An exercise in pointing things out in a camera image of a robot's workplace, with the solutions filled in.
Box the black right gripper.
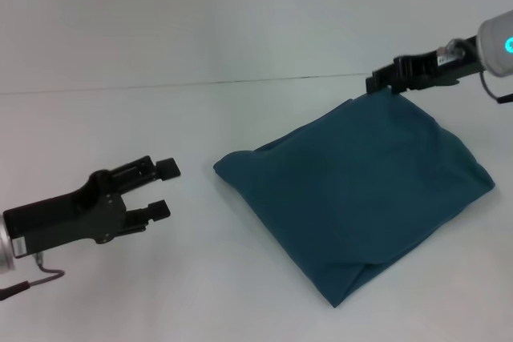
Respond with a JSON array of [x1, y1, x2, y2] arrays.
[[365, 35, 483, 95]]

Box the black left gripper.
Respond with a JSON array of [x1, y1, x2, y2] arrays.
[[2, 155, 182, 260]]

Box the blue-green shirt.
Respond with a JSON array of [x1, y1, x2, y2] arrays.
[[212, 87, 496, 310]]

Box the grey cable with silver connector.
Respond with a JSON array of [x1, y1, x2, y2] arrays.
[[438, 38, 467, 63]]

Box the black cable plug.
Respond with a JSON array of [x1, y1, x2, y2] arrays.
[[479, 71, 513, 106]]

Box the dark red cable with plug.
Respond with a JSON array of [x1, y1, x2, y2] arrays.
[[0, 253, 66, 302]]

